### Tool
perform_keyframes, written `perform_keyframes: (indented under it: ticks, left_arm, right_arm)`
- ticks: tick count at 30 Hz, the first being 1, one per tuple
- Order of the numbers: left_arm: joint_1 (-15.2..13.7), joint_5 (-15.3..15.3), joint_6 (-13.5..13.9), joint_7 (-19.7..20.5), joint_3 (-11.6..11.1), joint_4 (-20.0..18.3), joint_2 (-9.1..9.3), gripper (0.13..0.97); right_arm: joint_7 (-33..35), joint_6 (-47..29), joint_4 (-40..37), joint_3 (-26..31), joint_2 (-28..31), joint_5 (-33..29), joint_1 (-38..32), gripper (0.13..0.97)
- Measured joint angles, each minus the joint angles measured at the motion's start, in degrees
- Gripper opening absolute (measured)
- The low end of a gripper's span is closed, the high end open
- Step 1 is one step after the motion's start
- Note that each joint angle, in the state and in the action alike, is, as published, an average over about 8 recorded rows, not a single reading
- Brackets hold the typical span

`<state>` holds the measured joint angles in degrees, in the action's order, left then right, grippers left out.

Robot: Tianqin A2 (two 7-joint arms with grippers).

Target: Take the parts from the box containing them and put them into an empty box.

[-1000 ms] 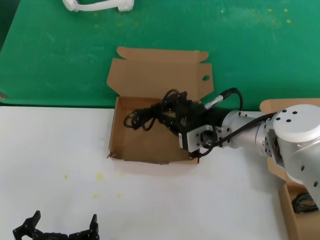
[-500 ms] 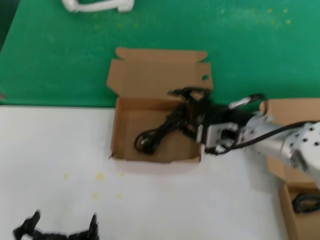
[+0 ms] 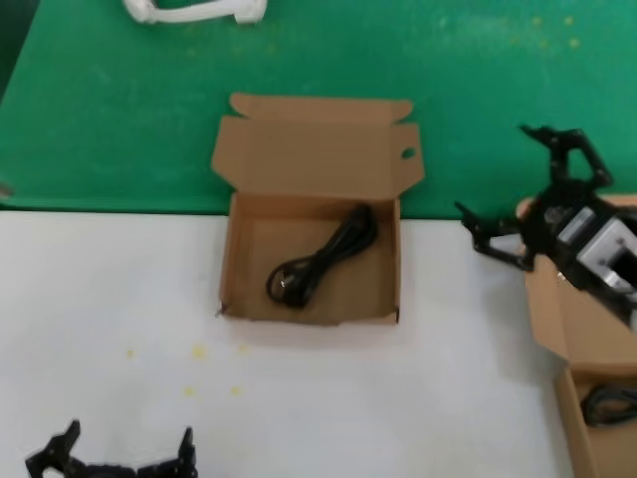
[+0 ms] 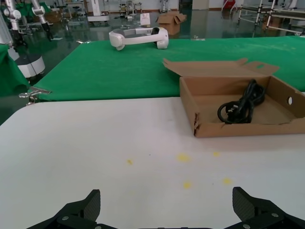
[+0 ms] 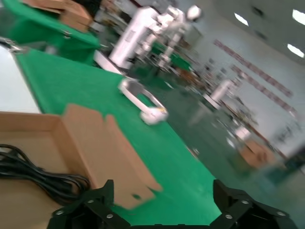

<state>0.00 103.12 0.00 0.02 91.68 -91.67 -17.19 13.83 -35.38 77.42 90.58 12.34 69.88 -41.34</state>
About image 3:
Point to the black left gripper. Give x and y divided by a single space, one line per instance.
107 472

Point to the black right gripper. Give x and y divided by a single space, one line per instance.
557 219

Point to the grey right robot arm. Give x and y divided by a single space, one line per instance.
597 244

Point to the open brown cardboard box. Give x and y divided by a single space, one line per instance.
557 318

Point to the cardboard box with torn corner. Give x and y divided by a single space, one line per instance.
343 299

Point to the green table cloth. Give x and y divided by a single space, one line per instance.
99 99

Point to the white VR headset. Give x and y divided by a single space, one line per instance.
199 13

